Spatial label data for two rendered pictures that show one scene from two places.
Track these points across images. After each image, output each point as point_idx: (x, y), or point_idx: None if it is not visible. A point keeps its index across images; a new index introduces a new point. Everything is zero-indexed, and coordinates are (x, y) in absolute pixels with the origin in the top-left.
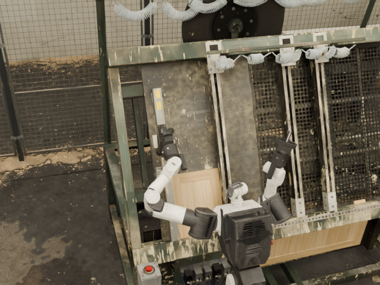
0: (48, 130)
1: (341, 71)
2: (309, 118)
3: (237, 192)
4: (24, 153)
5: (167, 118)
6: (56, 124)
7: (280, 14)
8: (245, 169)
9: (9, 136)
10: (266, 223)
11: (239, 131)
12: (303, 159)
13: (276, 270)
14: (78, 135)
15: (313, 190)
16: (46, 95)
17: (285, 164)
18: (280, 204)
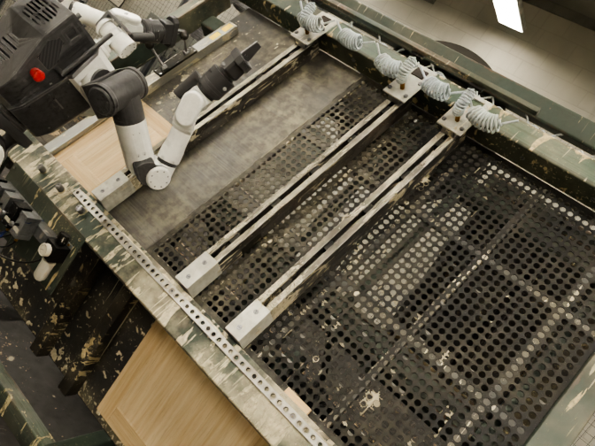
0: (224, 271)
1: (482, 192)
2: (361, 199)
3: (109, 27)
4: (179, 249)
5: (209, 58)
6: (237, 277)
7: (488, 149)
8: (208, 171)
9: (194, 243)
10: (57, 17)
11: (257, 130)
12: (291, 238)
13: None
14: (235, 291)
15: (251, 292)
16: None
17: (209, 85)
18: (121, 75)
